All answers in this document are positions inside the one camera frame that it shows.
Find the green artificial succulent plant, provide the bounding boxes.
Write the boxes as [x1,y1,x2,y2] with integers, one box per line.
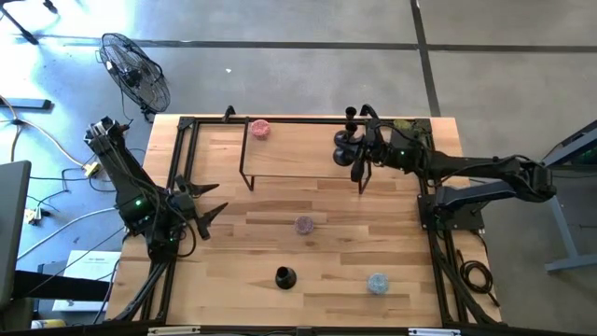
[394,119,430,141]

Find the yellow object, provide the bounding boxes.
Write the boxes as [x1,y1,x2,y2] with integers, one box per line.
[30,318,67,330]

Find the black metal table frame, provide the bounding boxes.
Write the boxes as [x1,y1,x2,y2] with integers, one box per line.
[105,115,503,336]

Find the black flat floor bar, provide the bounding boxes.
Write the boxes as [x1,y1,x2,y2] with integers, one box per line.
[0,97,53,111]

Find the pink patterned candle tin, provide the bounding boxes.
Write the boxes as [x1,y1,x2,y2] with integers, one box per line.
[250,119,272,141]

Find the black floor fan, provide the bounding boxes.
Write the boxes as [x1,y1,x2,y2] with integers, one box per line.
[98,32,172,123]

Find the white paper sheet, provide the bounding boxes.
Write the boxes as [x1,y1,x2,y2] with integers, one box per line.
[51,250,122,313]

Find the white label strip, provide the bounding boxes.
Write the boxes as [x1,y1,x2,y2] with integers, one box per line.
[409,328,463,336]
[147,326,201,336]

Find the black wide bar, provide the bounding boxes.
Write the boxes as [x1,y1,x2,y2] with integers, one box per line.
[13,270,111,302]

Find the black metal candlestick holder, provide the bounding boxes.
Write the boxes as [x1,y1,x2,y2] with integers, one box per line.
[331,121,360,168]
[274,265,299,291]
[332,105,359,149]

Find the grey desk panel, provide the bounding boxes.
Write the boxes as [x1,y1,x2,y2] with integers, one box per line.
[0,161,33,309]

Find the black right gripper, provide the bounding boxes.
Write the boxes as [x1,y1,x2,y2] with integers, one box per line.
[349,117,407,184]

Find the blue patterned candle tin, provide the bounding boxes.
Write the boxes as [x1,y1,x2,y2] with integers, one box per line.
[367,273,390,296]

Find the coiled black cable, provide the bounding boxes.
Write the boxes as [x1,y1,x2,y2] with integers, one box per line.
[454,249,501,308]

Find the black tripod legs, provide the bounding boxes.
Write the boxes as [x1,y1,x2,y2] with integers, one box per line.
[0,0,60,47]

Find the wooden shelf with black legs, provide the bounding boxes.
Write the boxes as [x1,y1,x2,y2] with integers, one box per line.
[238,116,374,195]

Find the purple patterned candle tin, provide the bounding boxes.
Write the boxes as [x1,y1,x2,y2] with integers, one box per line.
[293,215,315,236]

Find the grey metal desk frame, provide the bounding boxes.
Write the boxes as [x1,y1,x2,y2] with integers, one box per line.
[515,119,597,274]

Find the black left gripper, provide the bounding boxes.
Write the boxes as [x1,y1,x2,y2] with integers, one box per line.
[166,175,229,241]

